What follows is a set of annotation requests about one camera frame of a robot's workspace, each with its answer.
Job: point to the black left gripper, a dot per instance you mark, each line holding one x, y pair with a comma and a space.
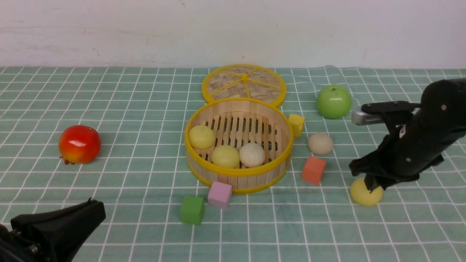
54, 236

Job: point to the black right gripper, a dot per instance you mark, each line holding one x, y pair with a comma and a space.
413, 144

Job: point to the yellow bun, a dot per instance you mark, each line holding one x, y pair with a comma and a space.
361, 195
201, 137
225, 156

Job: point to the beige bun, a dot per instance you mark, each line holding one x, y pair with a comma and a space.
320, 143
252, 155

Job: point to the beige bun front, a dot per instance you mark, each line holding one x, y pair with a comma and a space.
252, 155

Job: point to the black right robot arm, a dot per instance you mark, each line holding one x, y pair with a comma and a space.
445, 99

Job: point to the bamboo steamer tray yellow rim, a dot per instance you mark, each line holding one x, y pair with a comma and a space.
235, 122

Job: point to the woven bamboo steamer lid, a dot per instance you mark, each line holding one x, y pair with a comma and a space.
244, 81

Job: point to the orange cube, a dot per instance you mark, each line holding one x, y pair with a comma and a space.
313, 170

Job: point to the green apple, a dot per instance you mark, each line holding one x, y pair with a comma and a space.
334, 101

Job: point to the red apple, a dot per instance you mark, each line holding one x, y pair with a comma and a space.
79, 145

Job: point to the yellow cube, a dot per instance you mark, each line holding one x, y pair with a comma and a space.
297, 123

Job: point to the green checkered tablecloth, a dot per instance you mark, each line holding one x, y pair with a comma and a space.
141, 173

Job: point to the green cube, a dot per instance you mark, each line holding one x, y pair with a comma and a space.
192, 210

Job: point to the pink cube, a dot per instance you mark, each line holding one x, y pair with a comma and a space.
220, 195

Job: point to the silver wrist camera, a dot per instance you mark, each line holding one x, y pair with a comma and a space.
361, 118

